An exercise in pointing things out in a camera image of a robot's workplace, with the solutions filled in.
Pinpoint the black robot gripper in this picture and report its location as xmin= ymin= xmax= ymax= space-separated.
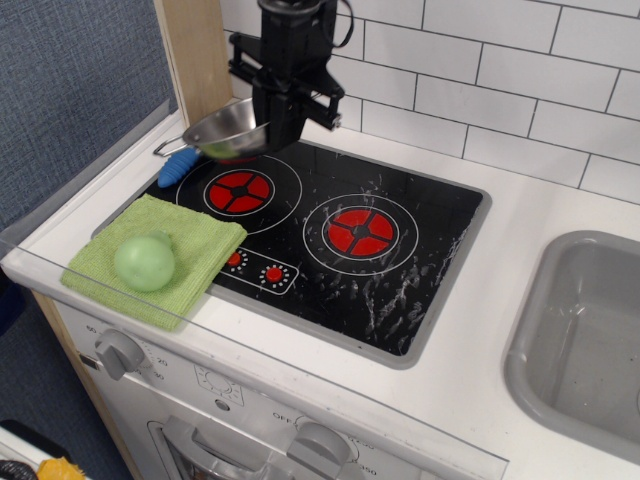
xmin=229 ymin=4 xmax=345 ymax=149

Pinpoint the silver metal bowl with handles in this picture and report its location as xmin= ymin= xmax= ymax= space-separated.
xmin=153 ymin=98 xmax=269 ymax=160

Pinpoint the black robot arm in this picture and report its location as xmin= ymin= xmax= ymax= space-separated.
xmin=229 ymin=1 xmax=353 ymax=151

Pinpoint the light wooden side panel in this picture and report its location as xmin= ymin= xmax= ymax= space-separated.
xmin=153 ymin=0 xmax=233 ymax=127

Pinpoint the green microfiber cloth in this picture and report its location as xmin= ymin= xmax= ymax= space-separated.
xmin=61 ymin=194 xmax=247 ymax=331

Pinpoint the black toy stovetop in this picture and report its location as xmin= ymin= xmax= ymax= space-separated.
xmin=138 ymin=141 xmax=491 ymax=369

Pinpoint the green plastic pear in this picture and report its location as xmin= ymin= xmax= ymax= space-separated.
xmin=114 ymin=231 xmax=176 ymax=293

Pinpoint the grey timer knob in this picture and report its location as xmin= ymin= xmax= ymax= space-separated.
xmin=95 ymin=329 xmax=145 ymax=380

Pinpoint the grey oven knob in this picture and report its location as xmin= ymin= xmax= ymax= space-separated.
xmin=287 ymin=422 xmax=351 ymax=475

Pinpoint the grey plastic sink basin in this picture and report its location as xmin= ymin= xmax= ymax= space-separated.
xmin=504 ymin=231 xmax=639 ymax=463

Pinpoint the yellow object at corner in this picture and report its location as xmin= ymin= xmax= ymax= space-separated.
xmin=36 ymin=457 xmax=86 ymax=480

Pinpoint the blue handled metal spoon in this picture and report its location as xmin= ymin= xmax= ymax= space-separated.
xmin=157 ymin=148 xmax=200 ymax=188

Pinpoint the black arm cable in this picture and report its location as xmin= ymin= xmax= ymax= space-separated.
xmin=329 ymin=0 xmax=355 ymax=51

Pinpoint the silver oven door handle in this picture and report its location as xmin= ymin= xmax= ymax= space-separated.
xmin=162 ymin=416 xmax=281 ymax=479

